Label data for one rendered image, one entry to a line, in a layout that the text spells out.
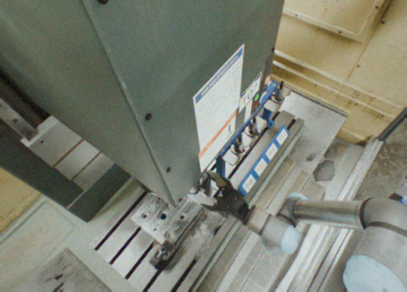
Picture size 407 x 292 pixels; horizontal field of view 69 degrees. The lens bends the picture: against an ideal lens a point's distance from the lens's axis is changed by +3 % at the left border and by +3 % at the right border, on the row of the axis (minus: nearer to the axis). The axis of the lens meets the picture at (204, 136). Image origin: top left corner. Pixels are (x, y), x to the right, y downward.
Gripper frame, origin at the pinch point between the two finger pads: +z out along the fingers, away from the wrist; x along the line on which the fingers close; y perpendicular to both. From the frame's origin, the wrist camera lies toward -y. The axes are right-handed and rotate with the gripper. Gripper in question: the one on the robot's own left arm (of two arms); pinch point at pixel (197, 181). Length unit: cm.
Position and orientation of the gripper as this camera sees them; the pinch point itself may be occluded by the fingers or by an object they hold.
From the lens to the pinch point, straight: 96.8
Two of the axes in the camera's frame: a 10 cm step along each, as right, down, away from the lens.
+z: -8.4, -4.5, 2.9
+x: 5.4, -7.4, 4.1
